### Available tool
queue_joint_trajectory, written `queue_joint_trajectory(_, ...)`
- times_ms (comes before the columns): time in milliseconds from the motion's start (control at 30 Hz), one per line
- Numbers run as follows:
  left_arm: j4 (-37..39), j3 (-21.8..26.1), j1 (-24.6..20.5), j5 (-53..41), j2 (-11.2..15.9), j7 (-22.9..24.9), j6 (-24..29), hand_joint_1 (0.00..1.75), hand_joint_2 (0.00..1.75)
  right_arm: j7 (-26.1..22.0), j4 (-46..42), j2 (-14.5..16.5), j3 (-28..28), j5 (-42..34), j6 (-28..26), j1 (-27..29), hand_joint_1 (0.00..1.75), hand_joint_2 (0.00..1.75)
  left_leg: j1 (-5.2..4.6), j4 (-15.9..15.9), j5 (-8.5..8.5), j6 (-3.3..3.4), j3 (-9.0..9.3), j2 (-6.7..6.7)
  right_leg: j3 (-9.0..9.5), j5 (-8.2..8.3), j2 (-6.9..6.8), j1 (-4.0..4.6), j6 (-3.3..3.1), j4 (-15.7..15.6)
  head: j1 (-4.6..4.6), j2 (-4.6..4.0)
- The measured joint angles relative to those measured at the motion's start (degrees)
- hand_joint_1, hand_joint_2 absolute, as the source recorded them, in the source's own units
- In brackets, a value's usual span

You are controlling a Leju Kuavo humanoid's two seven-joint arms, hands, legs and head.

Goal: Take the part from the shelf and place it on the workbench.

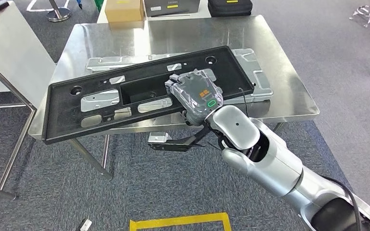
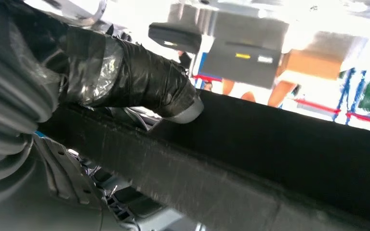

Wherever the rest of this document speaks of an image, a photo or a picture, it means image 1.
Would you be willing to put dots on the chrome stool base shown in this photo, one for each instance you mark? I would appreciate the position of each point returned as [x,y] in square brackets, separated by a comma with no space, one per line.
[368,12]

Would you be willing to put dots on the black case yellow label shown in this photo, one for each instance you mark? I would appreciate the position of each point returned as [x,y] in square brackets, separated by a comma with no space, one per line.
[229,8]

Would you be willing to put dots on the silver metal fixture plate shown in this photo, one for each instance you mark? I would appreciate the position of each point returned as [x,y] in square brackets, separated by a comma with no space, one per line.
[255,79]

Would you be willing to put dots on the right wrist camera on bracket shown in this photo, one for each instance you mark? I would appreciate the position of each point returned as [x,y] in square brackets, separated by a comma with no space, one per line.
[159,137]

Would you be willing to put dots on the small white black device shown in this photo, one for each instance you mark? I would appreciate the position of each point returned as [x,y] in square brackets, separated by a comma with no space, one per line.
[84,225]

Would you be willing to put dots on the stainless steel workbench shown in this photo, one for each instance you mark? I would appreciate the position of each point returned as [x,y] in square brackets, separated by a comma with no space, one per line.
[188,35]

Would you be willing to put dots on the grey case yellow label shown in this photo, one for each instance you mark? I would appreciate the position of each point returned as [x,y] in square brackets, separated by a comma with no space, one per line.
[172,6]

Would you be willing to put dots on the white top table steel frame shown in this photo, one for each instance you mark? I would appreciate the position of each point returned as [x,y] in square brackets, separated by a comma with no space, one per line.
[12,47]

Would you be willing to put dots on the yellow floor tape square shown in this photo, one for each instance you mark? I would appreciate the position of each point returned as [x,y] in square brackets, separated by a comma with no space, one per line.
[178,220]

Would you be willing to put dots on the brown cardboard box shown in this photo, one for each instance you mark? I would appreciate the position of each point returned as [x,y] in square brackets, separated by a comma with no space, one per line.
[124,11]

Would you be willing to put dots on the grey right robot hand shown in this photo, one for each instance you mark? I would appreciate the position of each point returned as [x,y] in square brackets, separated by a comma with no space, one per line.
[197,95]

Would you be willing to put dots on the black plastic plate bracket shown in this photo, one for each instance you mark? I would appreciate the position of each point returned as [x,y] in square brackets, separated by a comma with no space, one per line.
[63,118]

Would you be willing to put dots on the chrome stanchion round base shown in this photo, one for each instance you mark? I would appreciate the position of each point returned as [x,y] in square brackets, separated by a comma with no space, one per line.
[58,14]

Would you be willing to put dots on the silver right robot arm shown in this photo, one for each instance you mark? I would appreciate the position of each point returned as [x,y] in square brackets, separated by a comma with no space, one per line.
[277,165]

